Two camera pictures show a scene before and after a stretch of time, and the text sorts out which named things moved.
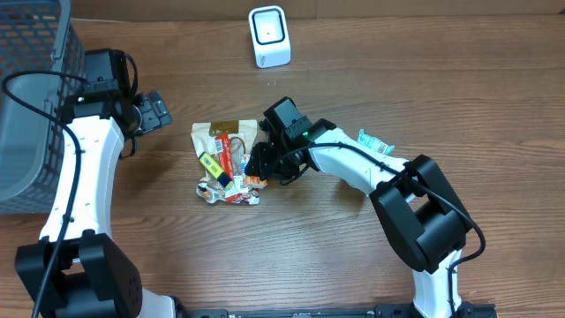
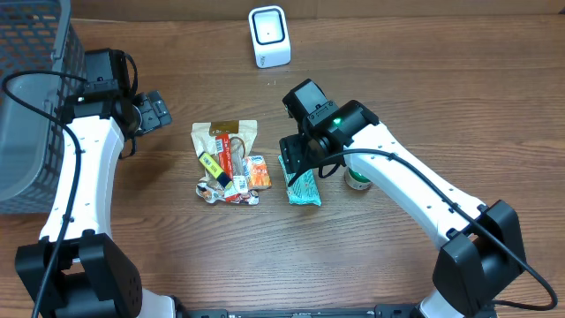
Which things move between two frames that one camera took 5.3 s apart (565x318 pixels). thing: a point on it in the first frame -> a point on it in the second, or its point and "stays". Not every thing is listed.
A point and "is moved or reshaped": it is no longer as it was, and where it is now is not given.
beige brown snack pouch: (243, 136) stays
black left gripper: (155, 111) stays
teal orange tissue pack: (375, 143) is moved or reshaped
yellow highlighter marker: (215, 170) stays
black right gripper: (263, 155) -> (290, 154)
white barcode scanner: (270, 36) stays
